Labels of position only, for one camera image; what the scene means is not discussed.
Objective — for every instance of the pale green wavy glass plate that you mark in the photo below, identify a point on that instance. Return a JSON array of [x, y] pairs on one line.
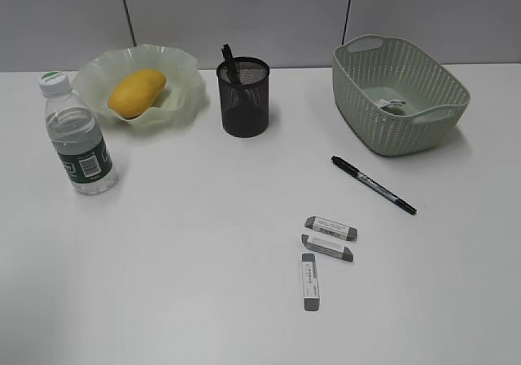
[[178, 103]]

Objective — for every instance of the black mesh pen holder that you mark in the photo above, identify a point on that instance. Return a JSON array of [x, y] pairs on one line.
[[244, 102]]

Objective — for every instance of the clear water bottle green label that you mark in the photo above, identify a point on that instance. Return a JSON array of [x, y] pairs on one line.
[[76, 136]]

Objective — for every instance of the black marker pen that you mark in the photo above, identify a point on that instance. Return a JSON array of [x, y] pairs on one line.
[[372, 184], [231, 70]]

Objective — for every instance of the pale green plastic basket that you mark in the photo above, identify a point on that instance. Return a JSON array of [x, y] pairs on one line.
[[371, 67]]

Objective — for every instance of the grey white eraser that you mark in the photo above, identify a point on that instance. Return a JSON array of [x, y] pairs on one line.
[[336, 229], [327, 247], [311, 294]]

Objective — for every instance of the grey white eraser bottom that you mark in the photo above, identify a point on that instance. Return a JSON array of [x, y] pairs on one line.
[[311, 294]]

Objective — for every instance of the grey white eraser top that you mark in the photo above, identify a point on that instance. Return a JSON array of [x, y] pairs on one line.
[[336, 229]]

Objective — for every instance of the yellow mango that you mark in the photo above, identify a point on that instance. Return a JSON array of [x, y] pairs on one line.
[[137, 92]]

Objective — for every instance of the white waste paper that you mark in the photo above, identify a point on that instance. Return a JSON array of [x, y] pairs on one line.
[[393, 106]]

